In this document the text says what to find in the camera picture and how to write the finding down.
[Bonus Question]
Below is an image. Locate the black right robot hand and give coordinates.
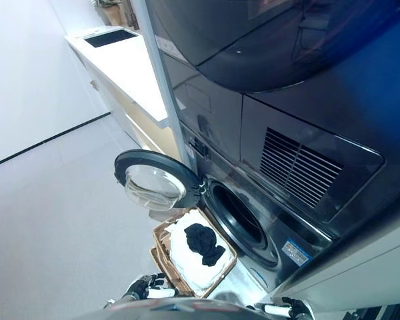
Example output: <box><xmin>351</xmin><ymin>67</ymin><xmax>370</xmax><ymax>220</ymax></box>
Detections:
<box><xmin>258</xmin><ymin>296</ymin><xmax>313</xmax><ymax>320</ymax></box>

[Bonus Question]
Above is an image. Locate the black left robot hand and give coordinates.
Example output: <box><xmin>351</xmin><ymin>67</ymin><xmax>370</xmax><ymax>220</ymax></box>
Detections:
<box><xmin>122</xmin><ymin>271</ymin><xmax>179</xmax><ymax>303</ymax></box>

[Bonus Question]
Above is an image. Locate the black garment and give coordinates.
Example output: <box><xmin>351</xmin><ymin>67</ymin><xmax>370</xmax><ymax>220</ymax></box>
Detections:
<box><xmin>183</xmin><ymin>223</ymin><xmax>227</xmax><ymax>267</ymax></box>

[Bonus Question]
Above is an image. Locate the brown wicker laundry basket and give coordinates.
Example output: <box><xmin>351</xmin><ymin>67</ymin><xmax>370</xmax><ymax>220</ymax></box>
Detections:
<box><xmin>149</xmin><ymin>208</ymin><xmax>238</xmax><ymax>299</ymax></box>

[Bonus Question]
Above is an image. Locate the dark front-load washing machine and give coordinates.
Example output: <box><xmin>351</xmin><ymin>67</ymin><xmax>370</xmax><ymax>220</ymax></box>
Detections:
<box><xmin>178</xmin><ymin>121</ymin><xmax>334</xmax><ymax>296</ymax></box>

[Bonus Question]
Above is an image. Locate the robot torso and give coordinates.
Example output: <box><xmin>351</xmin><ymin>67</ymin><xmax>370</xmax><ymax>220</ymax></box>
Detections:
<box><xmin>86</xmin><ymin>290</ymin><xmax>264</xmax><ymax>320</ymax></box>

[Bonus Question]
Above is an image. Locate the white cloth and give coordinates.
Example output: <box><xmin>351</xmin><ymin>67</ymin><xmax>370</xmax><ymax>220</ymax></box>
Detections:
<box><xmin>149</xmin><ymin>208</ymin><xmax>237</xmax><ymax>297</ymax></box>

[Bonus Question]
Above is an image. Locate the washer label sticker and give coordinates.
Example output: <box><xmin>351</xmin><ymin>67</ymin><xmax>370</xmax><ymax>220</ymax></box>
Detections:
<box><xmin>283</xmin><ymin>238</ymin><xmax>313</xmax><ymax>267</ymax></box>

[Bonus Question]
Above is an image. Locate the black pole stand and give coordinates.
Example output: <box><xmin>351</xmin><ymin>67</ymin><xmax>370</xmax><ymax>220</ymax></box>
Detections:
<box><xmin>343</xmin><ymin>305</ymin><xmax>400</xmax><ymax>320</ymax></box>

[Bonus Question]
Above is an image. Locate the round glass washer door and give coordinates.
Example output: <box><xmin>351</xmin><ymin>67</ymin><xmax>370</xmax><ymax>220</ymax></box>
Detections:
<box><xmin>113</xmin><ymin>149</ymin><xmax>208</xmax><ymax>211</ymax></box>

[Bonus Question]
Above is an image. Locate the grey vertical cabinet panel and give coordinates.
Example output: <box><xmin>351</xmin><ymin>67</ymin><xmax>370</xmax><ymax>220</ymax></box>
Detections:
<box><xmin>138</xmin><ymin>0</ymin><xmax>197</xmax><ymax>169</ymax></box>

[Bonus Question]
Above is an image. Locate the white counter cabinet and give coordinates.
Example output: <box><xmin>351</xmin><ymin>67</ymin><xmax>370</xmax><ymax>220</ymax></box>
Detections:
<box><xmin>65</xmin><ymin>25</ymin><xmax>181</xmax><ymax>161</ymax></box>

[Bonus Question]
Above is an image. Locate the black rectangular sink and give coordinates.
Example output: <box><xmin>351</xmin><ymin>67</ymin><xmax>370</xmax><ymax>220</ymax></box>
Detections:
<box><xmin>83</xmin><ymin>28</ymin><xmax>139</xmax><ymax>49</ymax></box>

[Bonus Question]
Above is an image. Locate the beige plant pot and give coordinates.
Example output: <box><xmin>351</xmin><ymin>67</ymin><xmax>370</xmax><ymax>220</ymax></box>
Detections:
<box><xmin>101</xmin><ymin>1</ymin><xmax>127</xmax><ymax>27</ymax></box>

